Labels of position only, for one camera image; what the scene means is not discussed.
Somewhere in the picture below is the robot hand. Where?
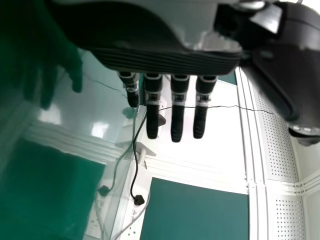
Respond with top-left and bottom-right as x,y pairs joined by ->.
44,0 -> 320,147

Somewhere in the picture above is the thin black cable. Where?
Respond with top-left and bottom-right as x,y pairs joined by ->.
81,72 -> 276,115

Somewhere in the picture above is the black cable with plug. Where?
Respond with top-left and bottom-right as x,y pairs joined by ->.
129,113 -> 149,207

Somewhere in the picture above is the white perforated cable duct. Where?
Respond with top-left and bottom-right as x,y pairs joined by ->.
271,196 -> 307,240
249,89 -> 301,184

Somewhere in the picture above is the grey cable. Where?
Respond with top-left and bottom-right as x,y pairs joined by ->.
113,192 -> 151,240

